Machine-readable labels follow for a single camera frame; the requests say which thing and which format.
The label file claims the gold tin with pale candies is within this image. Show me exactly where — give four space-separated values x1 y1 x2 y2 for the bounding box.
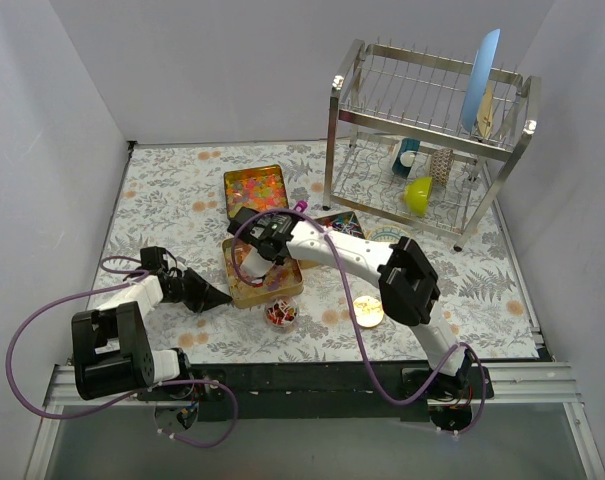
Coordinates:
222 239 304 309

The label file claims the magenta plastic scoop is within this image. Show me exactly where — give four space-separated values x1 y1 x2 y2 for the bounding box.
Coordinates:
294 200 308 211

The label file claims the gold tin with jelly candies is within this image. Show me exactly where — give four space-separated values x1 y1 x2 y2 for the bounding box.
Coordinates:
223 164 289 219

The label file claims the clear glass jar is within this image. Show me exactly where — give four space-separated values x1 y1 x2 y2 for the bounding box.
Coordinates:
264 296 299 333

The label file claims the gold tin with lollipops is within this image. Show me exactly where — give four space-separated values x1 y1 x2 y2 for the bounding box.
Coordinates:
316 210 366 239

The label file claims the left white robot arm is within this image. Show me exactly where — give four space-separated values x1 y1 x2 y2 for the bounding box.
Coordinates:
71 246 232 400

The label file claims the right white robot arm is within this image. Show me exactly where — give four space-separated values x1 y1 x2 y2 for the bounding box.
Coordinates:
228 207 472 398

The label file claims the floral tablecloth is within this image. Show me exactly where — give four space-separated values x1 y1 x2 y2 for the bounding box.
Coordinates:
105 141 537 364

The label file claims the patterned ceramic bowl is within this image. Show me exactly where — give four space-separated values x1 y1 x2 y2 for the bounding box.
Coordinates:
367 225 409 243

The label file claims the round gold lid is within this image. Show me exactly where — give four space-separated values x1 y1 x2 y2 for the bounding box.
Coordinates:
353 295 385 328

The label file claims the yellow-green plastic bowl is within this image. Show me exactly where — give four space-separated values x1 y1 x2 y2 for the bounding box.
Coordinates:
404 176 433 217

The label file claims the teal cup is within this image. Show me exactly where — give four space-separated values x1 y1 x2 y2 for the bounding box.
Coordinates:
392 138 420 178

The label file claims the steel dish rack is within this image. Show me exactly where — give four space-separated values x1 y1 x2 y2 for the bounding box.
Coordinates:
322 39 542 251

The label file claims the patterned mug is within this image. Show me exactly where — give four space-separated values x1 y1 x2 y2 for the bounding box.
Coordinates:
428 148 454 186

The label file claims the cream patterned plate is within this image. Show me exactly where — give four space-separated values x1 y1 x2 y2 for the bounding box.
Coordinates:
475 84 494 142

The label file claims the blue plate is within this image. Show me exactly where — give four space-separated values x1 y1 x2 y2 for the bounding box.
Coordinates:
460 29 501 133

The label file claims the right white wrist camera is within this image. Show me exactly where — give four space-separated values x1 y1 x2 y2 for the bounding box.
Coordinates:
240 250 273 282

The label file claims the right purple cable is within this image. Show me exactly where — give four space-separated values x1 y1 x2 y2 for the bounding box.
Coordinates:
230 208 488 436

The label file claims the purple cable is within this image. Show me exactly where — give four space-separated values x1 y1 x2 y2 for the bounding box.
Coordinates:
5 254 241 449
230 208 488 436

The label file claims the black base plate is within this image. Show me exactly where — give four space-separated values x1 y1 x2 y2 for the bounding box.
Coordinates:
143 359 494 430

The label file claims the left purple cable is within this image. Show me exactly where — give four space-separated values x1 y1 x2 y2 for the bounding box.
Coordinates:
5 254 241 449

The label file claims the aluminium rail frame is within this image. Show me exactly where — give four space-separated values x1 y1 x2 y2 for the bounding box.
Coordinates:
26 361 605 479

